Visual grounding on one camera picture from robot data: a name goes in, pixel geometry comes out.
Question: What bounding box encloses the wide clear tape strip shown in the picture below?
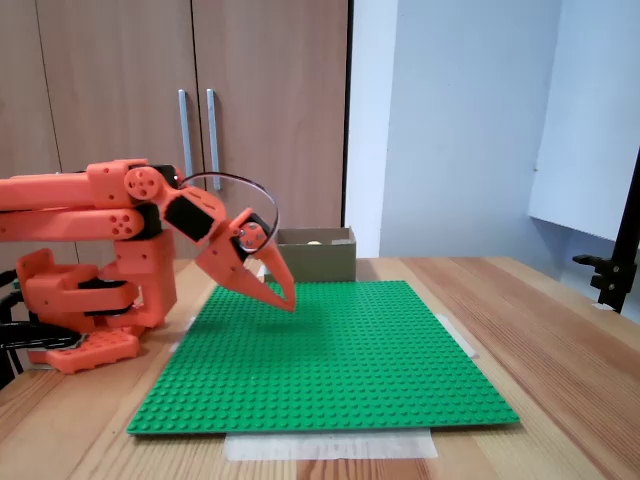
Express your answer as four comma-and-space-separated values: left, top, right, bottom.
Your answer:
223, 428, 439, 462

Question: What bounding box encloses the black camera stand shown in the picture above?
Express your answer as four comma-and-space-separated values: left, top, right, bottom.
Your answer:
572, 147, 640, 315

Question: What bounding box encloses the brown wooden cabinet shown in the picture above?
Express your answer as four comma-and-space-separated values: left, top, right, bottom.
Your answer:
0, 0, 350, 261

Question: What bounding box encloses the thin gripper servo cable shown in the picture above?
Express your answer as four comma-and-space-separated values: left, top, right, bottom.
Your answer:
182, 172, 280, 246

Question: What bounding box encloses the green studded baseplate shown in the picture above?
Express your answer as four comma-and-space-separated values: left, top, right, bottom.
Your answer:
125, 279, 521, 436

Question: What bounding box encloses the metal cabinet handle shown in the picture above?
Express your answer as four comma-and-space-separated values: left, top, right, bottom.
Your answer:
177, 88, 196, 175
205, 88, 223, 192

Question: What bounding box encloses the white wall panel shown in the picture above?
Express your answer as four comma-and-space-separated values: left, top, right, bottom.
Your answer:
527, 0, 640, 244

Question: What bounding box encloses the open cardboard box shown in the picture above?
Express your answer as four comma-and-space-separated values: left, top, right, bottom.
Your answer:
263, 225, 358, 284

